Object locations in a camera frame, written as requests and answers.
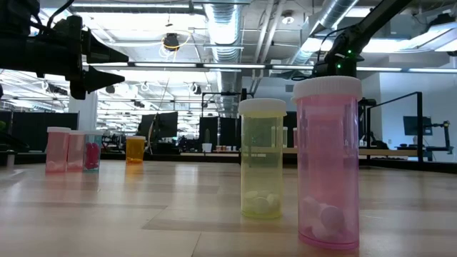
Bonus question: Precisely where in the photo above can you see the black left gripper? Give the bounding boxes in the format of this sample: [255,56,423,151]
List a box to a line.
[0,14,130,101]

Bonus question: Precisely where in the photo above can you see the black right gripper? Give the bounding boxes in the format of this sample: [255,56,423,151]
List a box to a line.
[331,49,378,109]

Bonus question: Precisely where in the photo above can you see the teal pill bottle red pills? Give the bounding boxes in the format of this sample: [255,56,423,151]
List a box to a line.
[83,130,104,172]

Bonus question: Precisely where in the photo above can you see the orange pill bottle white cap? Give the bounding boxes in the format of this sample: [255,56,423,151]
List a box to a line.
[125,135,146,165]

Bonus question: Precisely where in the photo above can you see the yellow-green pill bottle white cap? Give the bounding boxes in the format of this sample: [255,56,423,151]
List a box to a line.
[238,98,288,221]

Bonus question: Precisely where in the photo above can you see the dark monitor on arm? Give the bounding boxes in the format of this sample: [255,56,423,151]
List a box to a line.
[403,116,433,136]

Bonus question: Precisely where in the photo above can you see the white building pillar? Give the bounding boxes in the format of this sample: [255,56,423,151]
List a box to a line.
[69,91,99,131]

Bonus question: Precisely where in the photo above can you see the long ceiling light bar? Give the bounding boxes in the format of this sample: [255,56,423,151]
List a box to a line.
[81,62,457,74]

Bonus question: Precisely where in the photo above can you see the black computer monitor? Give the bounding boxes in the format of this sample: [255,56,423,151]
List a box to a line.
[139,114,159,138]
[156,111,179,139]

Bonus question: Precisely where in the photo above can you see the black partition panel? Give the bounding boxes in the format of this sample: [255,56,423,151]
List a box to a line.
[12,112,79,153]
[199,116,241,148]

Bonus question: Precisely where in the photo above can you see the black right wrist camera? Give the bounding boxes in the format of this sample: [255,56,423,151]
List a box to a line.
[312,59,335,78]

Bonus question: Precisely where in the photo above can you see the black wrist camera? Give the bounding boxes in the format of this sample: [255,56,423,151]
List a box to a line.
[37,16,71,39]
[312,59,335,78]

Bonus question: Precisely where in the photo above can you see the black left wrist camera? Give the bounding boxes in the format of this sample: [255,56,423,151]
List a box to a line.
[37,16,71,39]

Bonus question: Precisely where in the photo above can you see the black aluminium rig frame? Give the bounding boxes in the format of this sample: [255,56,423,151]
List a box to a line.
[201,91,424,165]

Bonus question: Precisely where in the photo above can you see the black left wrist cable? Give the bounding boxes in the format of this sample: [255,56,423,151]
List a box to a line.
[46,0,75,29]

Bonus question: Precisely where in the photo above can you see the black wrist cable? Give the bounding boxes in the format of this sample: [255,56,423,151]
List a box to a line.
[291,26,340,81]
[46,0,75,29]

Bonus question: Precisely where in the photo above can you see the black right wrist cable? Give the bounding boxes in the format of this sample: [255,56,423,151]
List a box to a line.
[291,26,340,81]

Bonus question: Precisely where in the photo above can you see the black ceiling-mounted camera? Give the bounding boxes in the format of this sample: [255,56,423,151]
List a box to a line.
[162,32,181,51]

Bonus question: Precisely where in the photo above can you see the yellow ceiling cable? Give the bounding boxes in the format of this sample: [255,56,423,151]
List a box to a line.
[159,30,194,58]

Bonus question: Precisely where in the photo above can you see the silver round ventilation duct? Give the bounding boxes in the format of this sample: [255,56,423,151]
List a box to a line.
[203,0,246,119]
[288,0,360,67]

